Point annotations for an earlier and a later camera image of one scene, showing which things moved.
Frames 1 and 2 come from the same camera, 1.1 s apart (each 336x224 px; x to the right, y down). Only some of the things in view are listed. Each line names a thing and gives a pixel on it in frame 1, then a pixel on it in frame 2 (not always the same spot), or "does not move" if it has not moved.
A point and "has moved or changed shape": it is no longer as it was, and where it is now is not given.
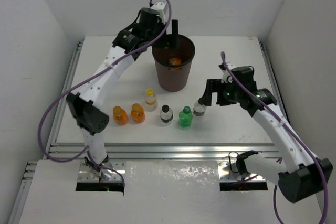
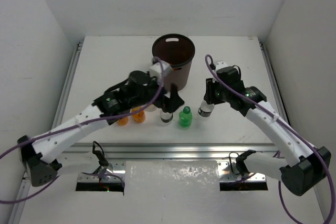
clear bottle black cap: (198, 109) has moved or changed shape
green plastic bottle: (185, 118) does not move
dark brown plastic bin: (172, 64) does not move
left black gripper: (163, 28) to (165, 100)
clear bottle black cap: (166, 114) does not move
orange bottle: (137, 113) does not move
